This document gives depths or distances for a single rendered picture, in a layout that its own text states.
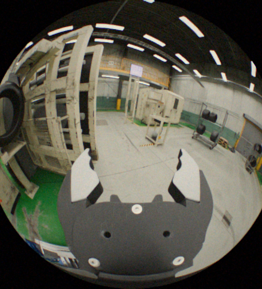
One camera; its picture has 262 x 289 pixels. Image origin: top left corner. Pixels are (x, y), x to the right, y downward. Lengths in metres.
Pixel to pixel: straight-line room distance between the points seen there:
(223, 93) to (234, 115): 2.36
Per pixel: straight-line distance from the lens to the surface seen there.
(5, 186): 1.84
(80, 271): 0.49
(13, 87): 1.11
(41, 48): 1.06
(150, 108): 4.31
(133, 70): 4.24
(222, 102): 10.62
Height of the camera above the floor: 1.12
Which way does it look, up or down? 29 degrees down
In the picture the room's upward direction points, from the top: 9 degrees clockwise
